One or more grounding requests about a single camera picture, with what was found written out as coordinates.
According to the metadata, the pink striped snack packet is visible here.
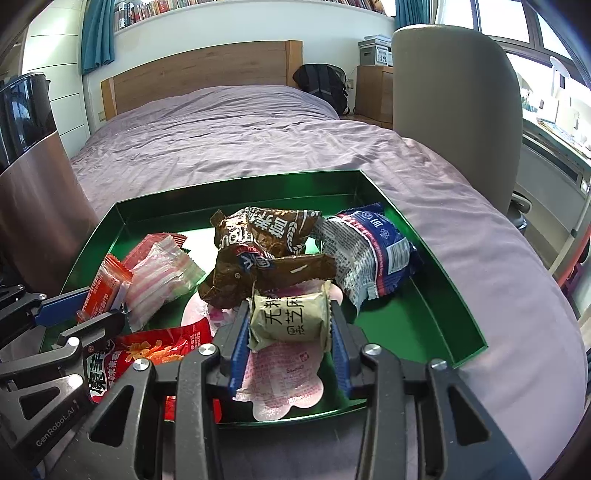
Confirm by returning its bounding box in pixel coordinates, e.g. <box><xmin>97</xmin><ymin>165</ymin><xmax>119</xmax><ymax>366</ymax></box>
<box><xmin>124</xmin><ymin>233</ymin><xmax>206</xmax><ymax>333</ymax></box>

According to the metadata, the small olive snack packet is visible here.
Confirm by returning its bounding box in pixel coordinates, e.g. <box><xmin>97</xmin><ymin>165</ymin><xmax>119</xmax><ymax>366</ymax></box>
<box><xmin>248</xmin><ymin>279</ymin><xmax>333</xmax><ymax>352</ymax></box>

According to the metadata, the blue white snack packet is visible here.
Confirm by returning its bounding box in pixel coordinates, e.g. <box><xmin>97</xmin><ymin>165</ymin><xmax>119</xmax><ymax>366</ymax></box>
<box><xmin>318</xmin><ymin>203</ymin><xmax>423</xmax><ymax>312</ymax></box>

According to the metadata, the green tray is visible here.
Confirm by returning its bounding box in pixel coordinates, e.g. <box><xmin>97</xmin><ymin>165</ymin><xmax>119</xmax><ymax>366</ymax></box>
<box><xmin>39</xmin><ymin>169</ymin><xmax>489</xmax><ymax>430</ymax></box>

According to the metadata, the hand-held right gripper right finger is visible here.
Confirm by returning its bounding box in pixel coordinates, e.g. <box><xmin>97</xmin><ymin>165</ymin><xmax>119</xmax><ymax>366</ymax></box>
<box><xmin>325</xmin><ymin>300</ymin><xmax>532</xmax><ymax>480</ymax></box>

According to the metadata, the teal curtain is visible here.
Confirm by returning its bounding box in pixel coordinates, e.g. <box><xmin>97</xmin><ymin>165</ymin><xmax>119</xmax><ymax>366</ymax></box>
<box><xmin>394</xmin><ymin>0</ymin><xmax>437</xmax><ymax>31</ymax></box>
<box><xmin>81</xmin><ymin>0</ymin><xmax>116</xmax><ymax>76</ymax></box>

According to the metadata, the black backpack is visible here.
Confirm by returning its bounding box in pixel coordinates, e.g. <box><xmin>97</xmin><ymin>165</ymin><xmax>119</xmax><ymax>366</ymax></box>
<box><xmin>292</xmin><ymin>64</ymin><xmax>349</xmax><ymax>116</ymax></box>

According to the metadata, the white desk lamp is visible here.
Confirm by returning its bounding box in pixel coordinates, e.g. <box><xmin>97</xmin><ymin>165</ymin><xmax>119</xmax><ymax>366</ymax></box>
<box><xmin>549</xmin><ymin>55</ymin><xmax>567</xmax><ymax>92</ymax></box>

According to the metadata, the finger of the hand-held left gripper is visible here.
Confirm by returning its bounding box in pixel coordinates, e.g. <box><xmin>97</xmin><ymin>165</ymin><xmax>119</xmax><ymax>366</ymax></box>
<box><xmin>0</xmin><ymin>284</ymin><xmax>92</xmax><ymax>347</ymax></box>
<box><xmin>0</xmin><ymin>312</ymin><xmax>126</xmax><ymax>407</ymax></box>

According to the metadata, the beige chair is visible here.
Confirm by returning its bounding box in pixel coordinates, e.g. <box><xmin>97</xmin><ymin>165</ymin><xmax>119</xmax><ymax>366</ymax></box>
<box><xmin>392</xmin><ymin>24</ymin><xmax>529</xmax><ymax>232</ymax></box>

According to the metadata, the brown snack packet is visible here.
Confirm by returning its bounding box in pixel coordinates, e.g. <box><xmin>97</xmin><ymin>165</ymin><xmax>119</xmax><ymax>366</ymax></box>
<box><xmin>198</xmin><ymin>206</ymin><xmax>340</xmax><ymax>309</ymax></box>

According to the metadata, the window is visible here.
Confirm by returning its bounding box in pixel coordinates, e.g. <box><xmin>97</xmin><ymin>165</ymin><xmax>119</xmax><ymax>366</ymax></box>
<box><xmin>434</xmin><ymin>0</ymin><xmax>591</xmax><ymax>93</ymax></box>

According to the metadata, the white grey printer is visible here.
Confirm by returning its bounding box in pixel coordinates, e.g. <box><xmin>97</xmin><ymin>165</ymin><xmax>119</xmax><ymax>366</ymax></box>
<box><xmin>359</xmin><ymin>34</ymin><xmax>394</xmax><ymax>66</ymax></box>

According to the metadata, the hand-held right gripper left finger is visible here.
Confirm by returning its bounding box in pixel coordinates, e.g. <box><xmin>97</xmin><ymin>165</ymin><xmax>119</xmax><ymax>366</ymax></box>
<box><xmin>81</xmin><ymin>300</ymin><xmax>252</xmax><ymax>480</ymax></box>

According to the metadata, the pink cartoon snack packet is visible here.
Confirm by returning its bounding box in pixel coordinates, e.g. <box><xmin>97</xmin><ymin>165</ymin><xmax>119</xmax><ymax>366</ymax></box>
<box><xmin>185</xmin><ymin>286</ymin><xmax>345</xmax><ymax>423</ymax></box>

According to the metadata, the white desk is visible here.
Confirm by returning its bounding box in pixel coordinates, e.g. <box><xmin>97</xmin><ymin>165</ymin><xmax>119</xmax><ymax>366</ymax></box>
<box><xmin>515</xmin><ymin>117</ymin><xmax>591</xmax><ymax>278</ymax></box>

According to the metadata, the wooden headboard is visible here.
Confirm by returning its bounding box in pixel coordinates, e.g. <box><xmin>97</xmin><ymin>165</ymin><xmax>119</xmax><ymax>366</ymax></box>
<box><xmin>100</xmin><ymin>40</ymin><xmax>303</xmax><ymax>121</ymax></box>

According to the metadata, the wooden nightstand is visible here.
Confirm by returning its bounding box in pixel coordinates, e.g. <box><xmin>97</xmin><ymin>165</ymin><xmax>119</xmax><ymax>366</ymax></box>
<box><xmin>355</xmin><ymin>65</ymin><xmax>394</xmax><ymax>127</ymax></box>

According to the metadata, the brown black appliance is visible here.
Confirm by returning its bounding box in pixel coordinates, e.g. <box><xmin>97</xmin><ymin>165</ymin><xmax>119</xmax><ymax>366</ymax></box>
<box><xmin>0</xmin><ymin>71</ymin><xmax>100</xmax><ymax>296</ymax></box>

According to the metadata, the white wardrobe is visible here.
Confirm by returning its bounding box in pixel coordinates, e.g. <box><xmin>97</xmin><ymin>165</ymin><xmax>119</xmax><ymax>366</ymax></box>
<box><xmin>21</xmin><ymin>9</ymin><xmax>88</xmax><ymax>158</ymax></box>

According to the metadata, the red white snack packet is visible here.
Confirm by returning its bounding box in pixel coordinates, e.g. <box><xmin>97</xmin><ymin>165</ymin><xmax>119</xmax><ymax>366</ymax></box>
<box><xmin>88</xmin><ymin>318</ymin><xmax>222</xmax><ymax>423</ymax></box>

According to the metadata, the row of books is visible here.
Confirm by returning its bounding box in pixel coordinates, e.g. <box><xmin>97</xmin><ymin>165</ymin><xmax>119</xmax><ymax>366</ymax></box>
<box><xmin>113</xmin><ymin>0</ymin><xmax>389</xmax><ymax>31</ymax></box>

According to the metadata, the red rectangular snack packet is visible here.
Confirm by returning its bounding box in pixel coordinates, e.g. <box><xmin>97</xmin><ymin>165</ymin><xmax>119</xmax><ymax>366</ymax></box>
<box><xmin>76</xmin><ymin>254</ymin><xmax>134</xmax><ymax>324</ymax></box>

